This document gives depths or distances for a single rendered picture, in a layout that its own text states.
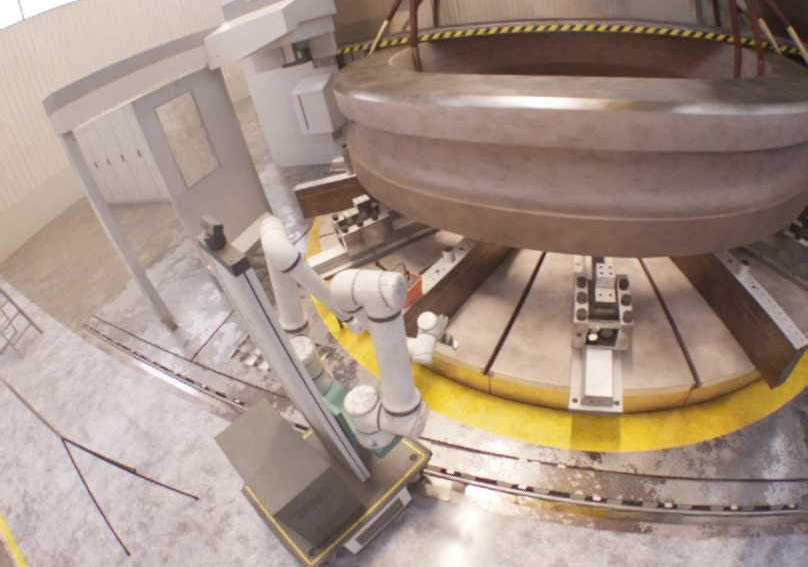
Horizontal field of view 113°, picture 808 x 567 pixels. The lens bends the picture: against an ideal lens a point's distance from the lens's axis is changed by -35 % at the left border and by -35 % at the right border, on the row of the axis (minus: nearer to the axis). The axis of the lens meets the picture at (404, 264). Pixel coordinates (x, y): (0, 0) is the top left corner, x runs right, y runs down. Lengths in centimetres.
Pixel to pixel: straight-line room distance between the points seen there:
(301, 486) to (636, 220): 211
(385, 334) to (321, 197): 331
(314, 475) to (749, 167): 287
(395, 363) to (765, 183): 256
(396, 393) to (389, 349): 21
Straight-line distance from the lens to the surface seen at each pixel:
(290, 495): 177
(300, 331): 208
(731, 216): 267
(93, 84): 422
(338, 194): 449
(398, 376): 145
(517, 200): 244
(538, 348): 265
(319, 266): 353
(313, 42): 526
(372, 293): 125
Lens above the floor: 233
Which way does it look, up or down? 36 degrees down
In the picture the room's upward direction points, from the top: 14 degrees counter-clockwise
